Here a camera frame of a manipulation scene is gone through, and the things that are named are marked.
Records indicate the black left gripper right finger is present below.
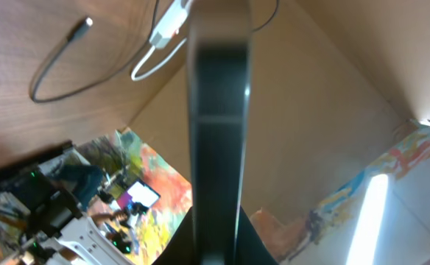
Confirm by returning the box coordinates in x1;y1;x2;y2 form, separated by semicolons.
235;208;278;265

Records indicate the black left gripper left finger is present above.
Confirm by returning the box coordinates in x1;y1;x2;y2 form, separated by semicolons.
152;208;195;265

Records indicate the blue Samsung Galaxy smartphone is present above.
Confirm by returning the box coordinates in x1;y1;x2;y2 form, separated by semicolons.
186;0;251;264

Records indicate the black USB charger cable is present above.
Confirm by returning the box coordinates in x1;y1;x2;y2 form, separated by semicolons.
29;0;281;104

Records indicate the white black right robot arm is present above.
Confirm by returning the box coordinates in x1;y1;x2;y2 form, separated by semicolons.
12;172;131;265

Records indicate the white power strip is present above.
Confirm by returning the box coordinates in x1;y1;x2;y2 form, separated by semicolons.
149;0;193;49

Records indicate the white power strip cord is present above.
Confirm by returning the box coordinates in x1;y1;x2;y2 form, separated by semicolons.
130;36;188;82

